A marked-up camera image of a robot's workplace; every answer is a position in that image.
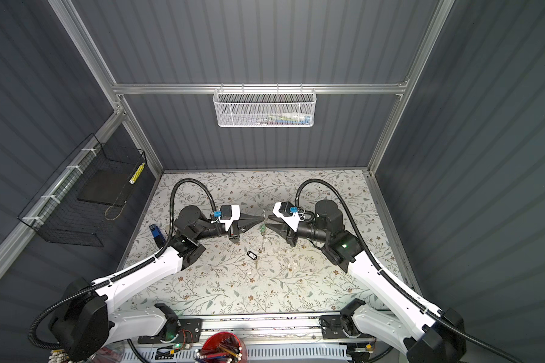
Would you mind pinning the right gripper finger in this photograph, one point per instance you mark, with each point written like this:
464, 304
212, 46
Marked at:
274, 219
280, 229

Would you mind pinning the blue usb stick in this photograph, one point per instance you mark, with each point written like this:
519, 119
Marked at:
157, 235

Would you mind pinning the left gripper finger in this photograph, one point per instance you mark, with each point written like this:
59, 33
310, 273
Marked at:
249, 223
250, 218

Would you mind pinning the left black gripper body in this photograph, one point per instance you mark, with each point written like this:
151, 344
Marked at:
233, 235

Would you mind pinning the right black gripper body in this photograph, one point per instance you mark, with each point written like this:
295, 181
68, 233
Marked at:
292, 236

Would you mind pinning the red pencil cup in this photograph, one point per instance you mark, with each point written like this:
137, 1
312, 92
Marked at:
223, 347

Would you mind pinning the grey strap metal keyring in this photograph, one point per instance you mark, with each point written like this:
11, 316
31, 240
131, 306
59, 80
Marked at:
262, 248

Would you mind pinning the black wire wall basket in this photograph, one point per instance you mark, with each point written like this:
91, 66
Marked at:
82, 205

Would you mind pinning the white mesh wall basket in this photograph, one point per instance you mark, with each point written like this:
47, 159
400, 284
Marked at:
265, 107

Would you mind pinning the clear pencil jar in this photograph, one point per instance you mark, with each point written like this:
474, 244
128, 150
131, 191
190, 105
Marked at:
59, 356

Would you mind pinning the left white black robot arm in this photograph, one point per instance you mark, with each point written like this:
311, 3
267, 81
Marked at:
85, 324

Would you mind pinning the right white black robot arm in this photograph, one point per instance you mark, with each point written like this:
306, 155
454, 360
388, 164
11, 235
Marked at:
413, 327

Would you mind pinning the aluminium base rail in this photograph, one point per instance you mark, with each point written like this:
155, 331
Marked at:
305, 336

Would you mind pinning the yellow marker pen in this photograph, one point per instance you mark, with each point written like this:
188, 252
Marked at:
134, 178

